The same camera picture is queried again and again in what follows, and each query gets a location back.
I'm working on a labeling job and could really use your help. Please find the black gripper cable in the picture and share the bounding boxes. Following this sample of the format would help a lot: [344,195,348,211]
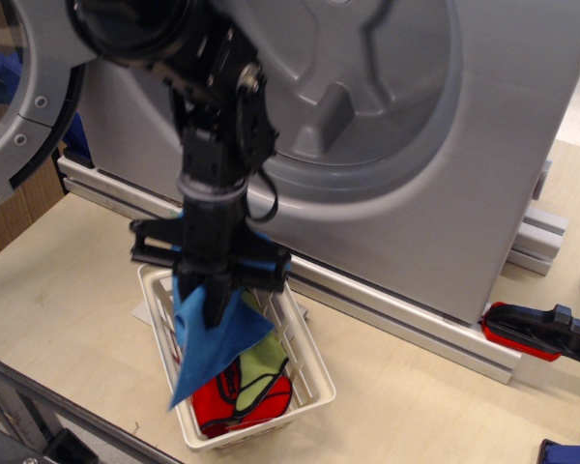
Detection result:
[244,166,279,224]

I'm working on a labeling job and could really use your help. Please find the grey washing machine door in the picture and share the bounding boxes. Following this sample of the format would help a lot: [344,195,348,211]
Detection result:
[0,1,94,205]

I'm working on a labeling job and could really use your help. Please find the aluminium extrusion rail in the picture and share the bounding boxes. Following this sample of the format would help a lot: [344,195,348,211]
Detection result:
[58,156,538,384]

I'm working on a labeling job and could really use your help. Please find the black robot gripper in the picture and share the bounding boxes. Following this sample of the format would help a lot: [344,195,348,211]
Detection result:
[130,194,290,329]

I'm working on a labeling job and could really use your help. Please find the red and black clamp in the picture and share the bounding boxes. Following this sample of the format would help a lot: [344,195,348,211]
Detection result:
[480,302,580,362]

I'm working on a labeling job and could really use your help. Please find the grey toy washing machine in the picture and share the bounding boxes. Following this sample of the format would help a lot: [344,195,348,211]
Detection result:
[79,0,580,326]

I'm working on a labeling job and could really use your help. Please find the red and green bib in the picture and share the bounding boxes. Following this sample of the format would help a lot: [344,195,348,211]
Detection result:
[190,289,294,438]

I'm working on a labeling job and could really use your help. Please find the blue clamp pad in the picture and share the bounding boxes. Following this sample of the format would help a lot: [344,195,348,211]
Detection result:
[536,439,580,464]

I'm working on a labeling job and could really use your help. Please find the metal table frame bar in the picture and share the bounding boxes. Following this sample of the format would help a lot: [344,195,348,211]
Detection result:
[0,361,178,463]

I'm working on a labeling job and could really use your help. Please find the white paper sheet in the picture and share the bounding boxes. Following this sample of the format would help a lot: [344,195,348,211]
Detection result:
[130,301,152,327]

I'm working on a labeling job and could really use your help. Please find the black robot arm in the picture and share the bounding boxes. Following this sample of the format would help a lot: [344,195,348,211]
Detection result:
[68,1,290,328]

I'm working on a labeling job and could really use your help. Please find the white plastic laundry basket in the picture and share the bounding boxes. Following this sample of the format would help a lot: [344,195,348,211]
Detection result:
[138,264,338,451]

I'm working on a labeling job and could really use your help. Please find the blue felt cloth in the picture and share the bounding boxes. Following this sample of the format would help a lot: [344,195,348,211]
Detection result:
[169,271,274,408]

